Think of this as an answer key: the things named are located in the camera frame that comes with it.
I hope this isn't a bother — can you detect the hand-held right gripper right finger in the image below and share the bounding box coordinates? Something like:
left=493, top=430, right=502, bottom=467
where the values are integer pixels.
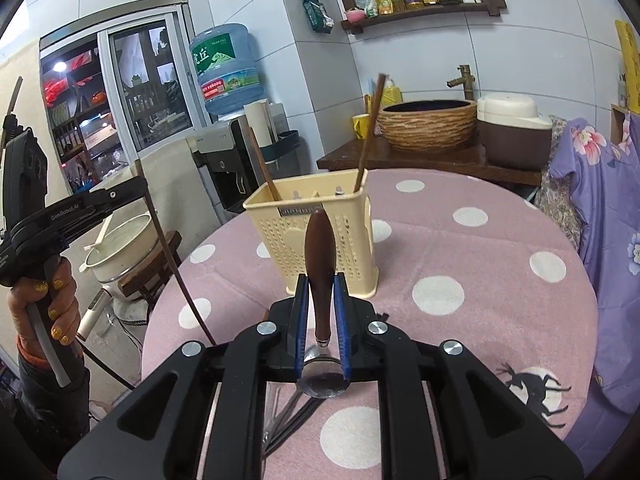
left=333, top=272, right=585, bottom=480

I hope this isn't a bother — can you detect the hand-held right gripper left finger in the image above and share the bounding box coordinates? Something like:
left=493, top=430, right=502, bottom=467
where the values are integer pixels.
left=59, top=272, right=311, bottom=480

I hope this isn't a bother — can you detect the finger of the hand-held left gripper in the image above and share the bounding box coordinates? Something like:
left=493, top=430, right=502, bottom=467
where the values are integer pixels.
left=10, top=181, right=149, bottom=250

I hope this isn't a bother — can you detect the black chopstick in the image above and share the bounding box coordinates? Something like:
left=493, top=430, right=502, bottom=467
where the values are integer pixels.
left=272, top=399, right=322, bottom=448

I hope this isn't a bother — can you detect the wooden-handled metal spoon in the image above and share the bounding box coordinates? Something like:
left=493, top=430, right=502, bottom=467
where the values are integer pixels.
left=296, top=208, right=351, bottom=399

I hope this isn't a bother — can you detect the cream plastic utensil holder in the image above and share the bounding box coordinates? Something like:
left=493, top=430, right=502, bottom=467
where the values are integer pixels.
left=243, top=169, right=381, bottom=297

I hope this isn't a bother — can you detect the brown wooden chopstick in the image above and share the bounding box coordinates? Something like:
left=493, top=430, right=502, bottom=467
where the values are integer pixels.
left=134, top=159, right=217, bottom=347
left=353, top=73, right=387, bottom=194
left=248, top=127, right=280, bottom=201

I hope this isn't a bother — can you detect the person's left forearm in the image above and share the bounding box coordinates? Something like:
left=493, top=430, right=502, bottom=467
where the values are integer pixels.
left=14, top=337, right=92, bottom=443

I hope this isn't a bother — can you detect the person's left hand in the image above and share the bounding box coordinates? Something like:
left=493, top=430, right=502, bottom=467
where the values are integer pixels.
left=7, top=259, right=82, bottom=361

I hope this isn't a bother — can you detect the white ladle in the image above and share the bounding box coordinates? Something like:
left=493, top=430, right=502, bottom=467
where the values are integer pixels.
left=82, top=215, right=114, bottom=252

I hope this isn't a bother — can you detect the white cooking pot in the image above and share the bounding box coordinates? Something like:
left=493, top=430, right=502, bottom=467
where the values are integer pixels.
left=82, top=212, right=162, bottom=286

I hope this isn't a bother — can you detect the thin dark stick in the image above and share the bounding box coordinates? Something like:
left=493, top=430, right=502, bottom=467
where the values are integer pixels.
left=6, top=76, right=24, bottom=133

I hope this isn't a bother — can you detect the dark wooden stool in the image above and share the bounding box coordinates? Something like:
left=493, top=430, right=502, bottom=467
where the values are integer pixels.
left=119, top=230, right=183, bottom=311

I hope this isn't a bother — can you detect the glass sliding window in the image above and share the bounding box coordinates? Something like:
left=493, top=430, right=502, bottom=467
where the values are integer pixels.
left=40, top=5, right=211, bottom=196

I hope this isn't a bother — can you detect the pink polka dot tablecloth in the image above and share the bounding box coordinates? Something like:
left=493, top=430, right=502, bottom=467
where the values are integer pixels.
left=141, top=167, right=599, bottom=480

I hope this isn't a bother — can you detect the water dispenser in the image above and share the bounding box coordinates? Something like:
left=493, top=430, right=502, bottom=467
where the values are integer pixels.
left=187, top=115, right=301, bottom=217

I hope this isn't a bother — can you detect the wooden counter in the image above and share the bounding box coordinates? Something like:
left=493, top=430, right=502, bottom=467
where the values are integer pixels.
left=316, top=135, right=543, bottom=187

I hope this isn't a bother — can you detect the blue water jug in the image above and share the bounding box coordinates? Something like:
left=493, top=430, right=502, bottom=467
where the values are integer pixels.
left=189, top=23, right=263, bottom=116

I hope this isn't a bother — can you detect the wicker basin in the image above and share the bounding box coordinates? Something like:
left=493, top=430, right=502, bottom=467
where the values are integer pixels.
left=376, top=99, right=478, bottom=153

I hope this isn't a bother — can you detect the beige patterned cloth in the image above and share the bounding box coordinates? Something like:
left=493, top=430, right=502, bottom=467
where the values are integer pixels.
left=532, top=115, right=583, bottom=253

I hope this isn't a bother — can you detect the cream and brown rice cooker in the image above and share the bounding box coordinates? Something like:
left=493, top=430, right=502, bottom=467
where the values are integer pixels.
left=476, top=92, right=553, bottom=171

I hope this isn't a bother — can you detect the brass faucet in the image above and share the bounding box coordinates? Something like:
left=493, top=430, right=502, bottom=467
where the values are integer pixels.
left=446, top=65, right=473, bottom=101

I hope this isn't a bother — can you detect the purple floral cloth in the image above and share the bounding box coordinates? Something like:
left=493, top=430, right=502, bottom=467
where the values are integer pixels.
left=550, top=110, right=640, bottom=413

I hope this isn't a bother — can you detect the green hanging packet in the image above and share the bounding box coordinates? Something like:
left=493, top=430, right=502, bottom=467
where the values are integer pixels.
left=301, top=0, right=335, bottom=35

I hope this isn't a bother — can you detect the yellow package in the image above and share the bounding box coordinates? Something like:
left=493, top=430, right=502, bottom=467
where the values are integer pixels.
left=614, top=20, right=640, bottom=111

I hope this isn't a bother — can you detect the black cable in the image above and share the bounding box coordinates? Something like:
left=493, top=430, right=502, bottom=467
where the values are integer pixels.
left=75, top=310, right=143, bottom=392

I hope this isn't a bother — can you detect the teal wall holder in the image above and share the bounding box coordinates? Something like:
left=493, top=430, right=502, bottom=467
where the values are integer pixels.
left=265, top=130, right=302, bottom=163

